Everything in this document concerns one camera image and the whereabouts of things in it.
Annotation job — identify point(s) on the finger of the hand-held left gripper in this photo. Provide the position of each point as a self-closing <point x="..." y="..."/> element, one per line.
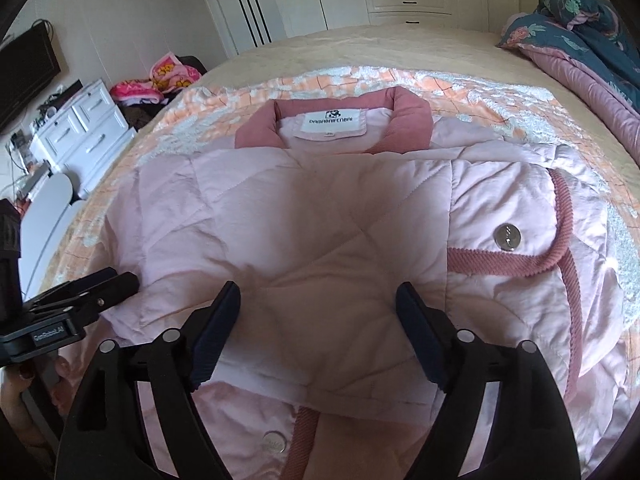
<point x="80" y="287"/>
<point x="110" y="292"/>

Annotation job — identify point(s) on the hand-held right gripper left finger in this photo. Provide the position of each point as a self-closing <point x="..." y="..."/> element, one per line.
<point x="215" y="330"/>

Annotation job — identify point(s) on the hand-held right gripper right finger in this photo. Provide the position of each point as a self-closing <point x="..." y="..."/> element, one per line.
<point x="425" y="335"/>

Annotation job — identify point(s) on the pink quilted jacket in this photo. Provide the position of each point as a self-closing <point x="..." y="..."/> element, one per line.
<point x="310" y="220"/>

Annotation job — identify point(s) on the dark clothes pile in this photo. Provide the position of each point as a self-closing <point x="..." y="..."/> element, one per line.
<point x="145" y="115"/>

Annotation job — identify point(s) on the person's left hand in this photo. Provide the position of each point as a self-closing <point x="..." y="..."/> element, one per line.
<point x="15" y="400"/>

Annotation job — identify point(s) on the grey rounded panel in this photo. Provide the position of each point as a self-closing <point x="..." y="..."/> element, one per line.
<point x="47" y="205"/>
<point x="65" y="240"/>

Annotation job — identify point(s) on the cluttered side desk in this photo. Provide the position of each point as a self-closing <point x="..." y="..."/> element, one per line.
<point x="25" y="165"/>

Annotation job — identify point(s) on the white drawer cabinet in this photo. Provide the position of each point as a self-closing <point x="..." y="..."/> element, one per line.
<point x="85" y="135"/>

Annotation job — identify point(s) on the black device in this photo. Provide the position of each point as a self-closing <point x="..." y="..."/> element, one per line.
<point x="67" y="92"/>

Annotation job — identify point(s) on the orange plaid blanket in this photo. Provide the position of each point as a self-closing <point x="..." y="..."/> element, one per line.
<point x="210" y="105"/>

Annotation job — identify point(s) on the black television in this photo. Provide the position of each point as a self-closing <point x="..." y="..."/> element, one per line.
<point x="25" y="80"/>

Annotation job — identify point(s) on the pink floral towel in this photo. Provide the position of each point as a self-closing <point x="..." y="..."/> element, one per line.
<point x="170" y="75"/>

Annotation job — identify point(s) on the white door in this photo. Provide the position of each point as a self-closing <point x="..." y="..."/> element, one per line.
<point x="225" y="20"/>

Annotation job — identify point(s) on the beige bed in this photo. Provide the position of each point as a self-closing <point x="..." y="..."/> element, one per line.
<point x="350" y="45"/>

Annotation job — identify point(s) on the dark floral quilt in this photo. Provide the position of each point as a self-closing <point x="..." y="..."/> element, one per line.
<point x="575" y="45"/>

